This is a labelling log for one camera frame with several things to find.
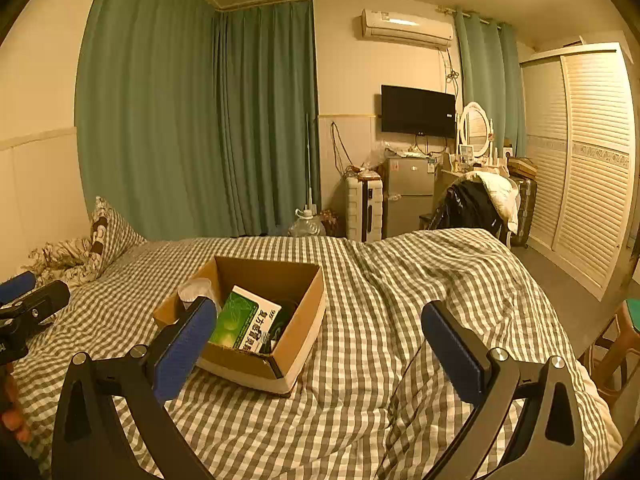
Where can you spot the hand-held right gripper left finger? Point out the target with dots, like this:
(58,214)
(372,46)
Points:
(185,350)

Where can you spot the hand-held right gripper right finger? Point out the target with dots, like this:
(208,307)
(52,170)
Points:
(452,355)

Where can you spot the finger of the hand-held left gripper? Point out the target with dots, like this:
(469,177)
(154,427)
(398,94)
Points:
(47,297)
(17,285)

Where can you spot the green and white medicine box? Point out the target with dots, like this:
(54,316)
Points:
(235,320)

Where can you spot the cardboard box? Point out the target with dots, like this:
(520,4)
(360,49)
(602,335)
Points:
(295,340)

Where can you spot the person's left hand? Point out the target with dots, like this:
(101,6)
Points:
(12,417)

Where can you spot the floral quilt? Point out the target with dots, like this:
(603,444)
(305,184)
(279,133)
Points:
(60,257)

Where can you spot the grey checked blanket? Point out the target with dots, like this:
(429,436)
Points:
(375,335)

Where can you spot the checked pillow with brown print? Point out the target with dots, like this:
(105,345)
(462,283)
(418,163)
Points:
(112,235)

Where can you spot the black jacket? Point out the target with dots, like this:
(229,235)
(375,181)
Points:
(470,207)

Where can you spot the dark suitcase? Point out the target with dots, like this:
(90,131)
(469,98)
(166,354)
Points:
(524,210)

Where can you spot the small grey fridge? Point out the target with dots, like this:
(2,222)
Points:
(407,195)

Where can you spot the white suitcase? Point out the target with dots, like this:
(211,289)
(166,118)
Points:
(362,210)

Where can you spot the vanity table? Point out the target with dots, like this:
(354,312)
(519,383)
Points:
(447,182)

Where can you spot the clear water jug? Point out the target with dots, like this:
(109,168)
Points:
(306,225)

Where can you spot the green topped stool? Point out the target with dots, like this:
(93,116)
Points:
(627,320)

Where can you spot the red patterned bag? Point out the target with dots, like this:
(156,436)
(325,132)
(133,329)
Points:
(330,222)

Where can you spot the woven basket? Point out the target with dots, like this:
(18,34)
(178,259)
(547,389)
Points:
(521,166)

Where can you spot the clutter on suitcase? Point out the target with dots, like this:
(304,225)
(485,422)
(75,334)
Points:
(365,171)

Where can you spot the green curtain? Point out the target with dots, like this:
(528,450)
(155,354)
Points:
(492,85)
(267,120)
(150,110)

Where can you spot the white pole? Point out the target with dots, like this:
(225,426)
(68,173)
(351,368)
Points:
(309,160)

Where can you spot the white oval vanity mirror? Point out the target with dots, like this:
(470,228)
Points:
(475,127)

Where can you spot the white louvred wardrobe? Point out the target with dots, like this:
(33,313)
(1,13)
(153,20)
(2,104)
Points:
(590,160)

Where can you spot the white air conditioner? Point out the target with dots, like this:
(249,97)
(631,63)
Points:
(405,27)

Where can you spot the small white picture frame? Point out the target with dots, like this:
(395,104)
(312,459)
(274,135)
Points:
(466,153)

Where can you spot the black wall television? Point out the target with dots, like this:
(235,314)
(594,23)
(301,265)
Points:
(417,110)

